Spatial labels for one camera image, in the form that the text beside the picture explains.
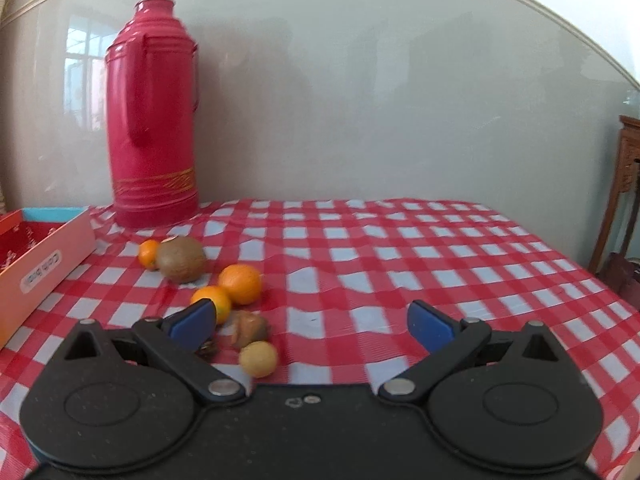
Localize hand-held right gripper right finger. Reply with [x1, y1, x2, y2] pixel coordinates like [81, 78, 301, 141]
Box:
[377, 300, 572, 404]

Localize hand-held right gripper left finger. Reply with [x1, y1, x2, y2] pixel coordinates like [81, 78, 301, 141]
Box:
[64, 298, 247, 405]

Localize brown peeled fruit piece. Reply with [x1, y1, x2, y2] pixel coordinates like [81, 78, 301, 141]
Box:
[226, 310, 271, 349]

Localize large orange tangerine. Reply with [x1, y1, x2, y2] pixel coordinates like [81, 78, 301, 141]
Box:
[218, 264, 263, 306]

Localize brown kiwi fruit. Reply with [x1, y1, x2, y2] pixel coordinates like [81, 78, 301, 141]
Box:
[156, 236, 207, 283]

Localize yellow longan fruit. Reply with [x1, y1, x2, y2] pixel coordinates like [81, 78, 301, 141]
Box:
[239, 341, 278, 379]

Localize small orange tangerine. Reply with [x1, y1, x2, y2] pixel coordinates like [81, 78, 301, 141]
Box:
[138, 239, 161, 271]

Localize orange cardboard box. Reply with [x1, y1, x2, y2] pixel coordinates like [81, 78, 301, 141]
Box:
[0, 207, 97, 348]

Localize red checkered tablecloth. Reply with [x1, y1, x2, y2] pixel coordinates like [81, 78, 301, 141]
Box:
[0, 198, 640, 480]

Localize red thermos flask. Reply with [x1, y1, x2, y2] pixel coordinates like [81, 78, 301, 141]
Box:
[105, 0, 200, 229]

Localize carved wooden furniture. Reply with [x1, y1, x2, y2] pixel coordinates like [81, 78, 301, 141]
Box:
[588, 115, 640, 297]

